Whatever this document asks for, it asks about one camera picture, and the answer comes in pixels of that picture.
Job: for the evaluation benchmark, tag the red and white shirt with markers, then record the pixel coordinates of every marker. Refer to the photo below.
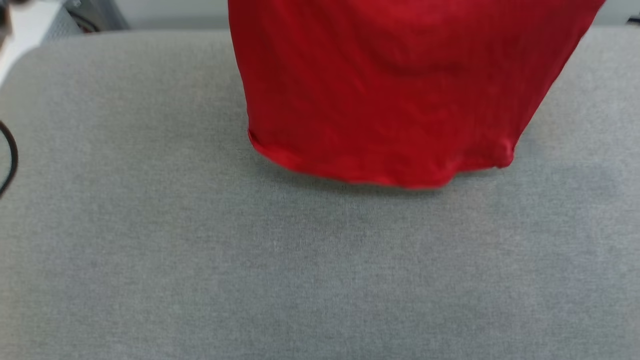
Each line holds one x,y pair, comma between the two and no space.
390,90

